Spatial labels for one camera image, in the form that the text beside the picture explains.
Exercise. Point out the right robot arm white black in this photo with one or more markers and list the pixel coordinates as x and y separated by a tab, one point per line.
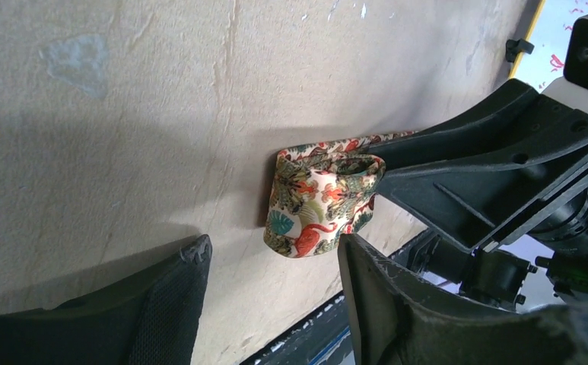
502	188

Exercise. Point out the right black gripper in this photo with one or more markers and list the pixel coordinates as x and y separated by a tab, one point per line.
504	190

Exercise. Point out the black whiteboard clip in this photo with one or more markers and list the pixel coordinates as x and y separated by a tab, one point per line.
513	48

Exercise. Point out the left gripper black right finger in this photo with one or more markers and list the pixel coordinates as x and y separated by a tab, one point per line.
396	317

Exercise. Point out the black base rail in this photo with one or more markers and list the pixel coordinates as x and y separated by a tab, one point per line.
322	337

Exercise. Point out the yellow framed whiteboard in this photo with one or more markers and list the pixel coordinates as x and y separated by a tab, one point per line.
548	26

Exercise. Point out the paisley orange green tie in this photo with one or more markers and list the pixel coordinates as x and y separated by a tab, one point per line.
320	191

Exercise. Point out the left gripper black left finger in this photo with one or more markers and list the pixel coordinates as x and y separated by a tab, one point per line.
150	317

